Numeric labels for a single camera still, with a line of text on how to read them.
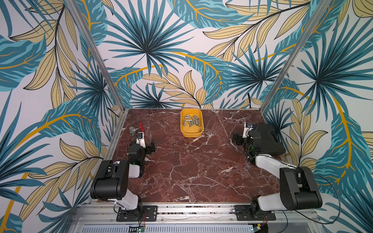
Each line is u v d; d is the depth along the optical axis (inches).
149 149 32.8
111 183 17.6
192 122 43.3
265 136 38.7
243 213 28.8
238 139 33.0
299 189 17.1
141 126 40.6
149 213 29.0
